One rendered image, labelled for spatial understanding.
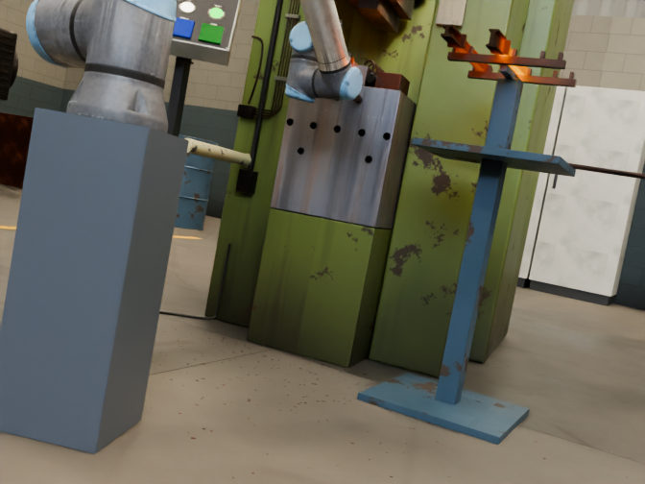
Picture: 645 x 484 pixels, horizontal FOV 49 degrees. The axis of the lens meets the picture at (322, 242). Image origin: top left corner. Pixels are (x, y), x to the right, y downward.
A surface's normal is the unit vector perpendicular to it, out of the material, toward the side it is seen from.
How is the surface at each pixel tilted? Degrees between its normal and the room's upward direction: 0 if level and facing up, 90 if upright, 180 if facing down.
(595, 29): 90
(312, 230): 90
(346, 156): 90
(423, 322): 90
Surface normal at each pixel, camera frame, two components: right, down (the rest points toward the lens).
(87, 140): -0.13, 0.04
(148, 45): 0.64, 0.16
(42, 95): 0.87, 0.19
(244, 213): -0.34, 0.00
